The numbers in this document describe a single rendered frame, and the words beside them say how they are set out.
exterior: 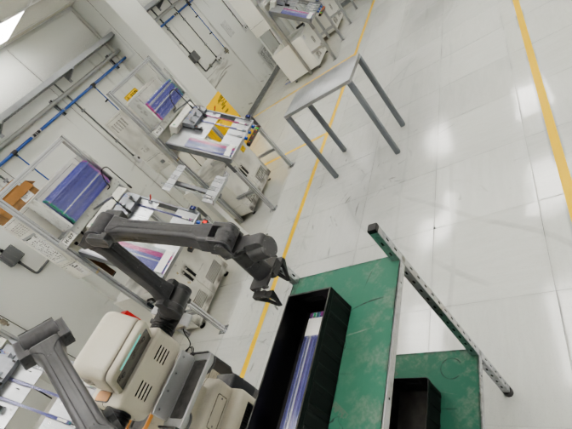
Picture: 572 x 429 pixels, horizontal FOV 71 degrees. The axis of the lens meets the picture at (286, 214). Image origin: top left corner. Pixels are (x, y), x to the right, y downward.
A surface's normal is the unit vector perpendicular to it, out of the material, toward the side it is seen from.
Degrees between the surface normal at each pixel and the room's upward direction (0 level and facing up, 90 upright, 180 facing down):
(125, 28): 90
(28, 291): 90
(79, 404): 38
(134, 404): 98
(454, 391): 0
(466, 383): 0
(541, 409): 0
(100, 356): 43
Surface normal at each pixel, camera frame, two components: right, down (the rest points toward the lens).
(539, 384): -0.62, -0.65
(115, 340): 0.04, -0.67
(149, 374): 0.82, -0.18
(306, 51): -0.27, 0.71
